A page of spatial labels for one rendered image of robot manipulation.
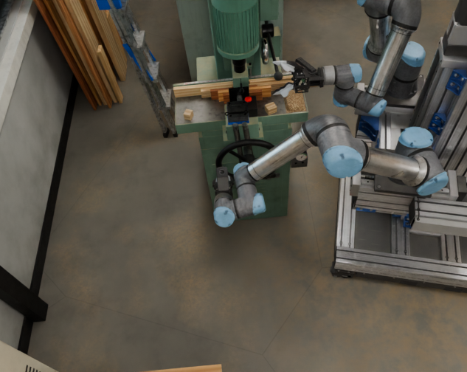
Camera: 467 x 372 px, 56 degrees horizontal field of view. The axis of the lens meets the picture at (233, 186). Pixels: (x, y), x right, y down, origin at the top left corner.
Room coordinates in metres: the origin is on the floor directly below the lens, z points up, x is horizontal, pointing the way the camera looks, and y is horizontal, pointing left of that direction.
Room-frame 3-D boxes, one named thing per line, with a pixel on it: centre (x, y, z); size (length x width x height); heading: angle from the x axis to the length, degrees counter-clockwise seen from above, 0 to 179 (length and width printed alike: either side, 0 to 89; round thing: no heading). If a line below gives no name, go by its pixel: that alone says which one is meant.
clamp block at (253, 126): (1.33, -0.07, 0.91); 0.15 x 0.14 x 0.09; 88
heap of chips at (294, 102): (1.42, -0.32, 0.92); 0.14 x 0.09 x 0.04; 178
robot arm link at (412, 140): (1.02, -0.71, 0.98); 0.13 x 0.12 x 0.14; 3
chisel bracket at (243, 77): (1.54, -0.10, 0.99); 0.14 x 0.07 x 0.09; 178
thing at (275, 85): (1.52, -0.18, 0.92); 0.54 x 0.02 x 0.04; 88
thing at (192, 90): (1.54, -0.08, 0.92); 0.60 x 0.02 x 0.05; 88
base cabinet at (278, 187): (1.64, -0.10, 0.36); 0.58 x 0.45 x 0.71; 178
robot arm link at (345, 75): (1.32, -0.51, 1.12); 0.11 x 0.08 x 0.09; 88
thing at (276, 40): (1.70, -0.26, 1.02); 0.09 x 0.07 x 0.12; 88
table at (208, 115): (1.41, -0.08, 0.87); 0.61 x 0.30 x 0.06; 88
